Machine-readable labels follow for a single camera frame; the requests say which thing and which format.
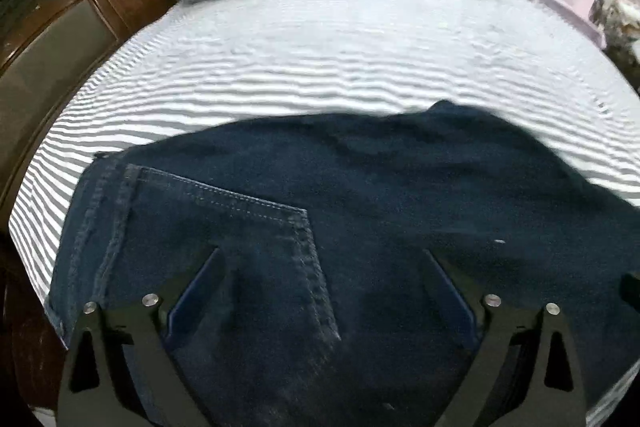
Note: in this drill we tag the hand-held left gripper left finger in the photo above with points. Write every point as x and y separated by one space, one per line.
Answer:
190 302

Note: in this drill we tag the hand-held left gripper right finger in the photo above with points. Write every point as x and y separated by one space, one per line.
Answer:
457 307

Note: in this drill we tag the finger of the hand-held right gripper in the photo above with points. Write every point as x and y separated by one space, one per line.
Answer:
631 288

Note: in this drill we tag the dark blue denim pants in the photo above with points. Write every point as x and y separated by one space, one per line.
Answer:
375 187

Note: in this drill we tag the purple cloth cover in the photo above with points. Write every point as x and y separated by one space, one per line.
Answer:
565 7

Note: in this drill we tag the carved wooden headboard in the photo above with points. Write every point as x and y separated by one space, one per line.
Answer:
55 42

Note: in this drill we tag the striped bed sheet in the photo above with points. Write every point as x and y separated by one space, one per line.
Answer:
325 37

